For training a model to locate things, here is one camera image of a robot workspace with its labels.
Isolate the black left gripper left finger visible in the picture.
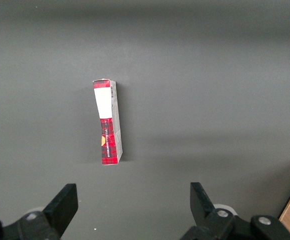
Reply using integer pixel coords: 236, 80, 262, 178
3, 183, 79, 240

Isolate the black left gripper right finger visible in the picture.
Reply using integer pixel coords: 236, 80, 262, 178
179, 182, 255, 240

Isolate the red grey carton box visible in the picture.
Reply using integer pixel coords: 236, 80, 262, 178
92, 78, 124, 166

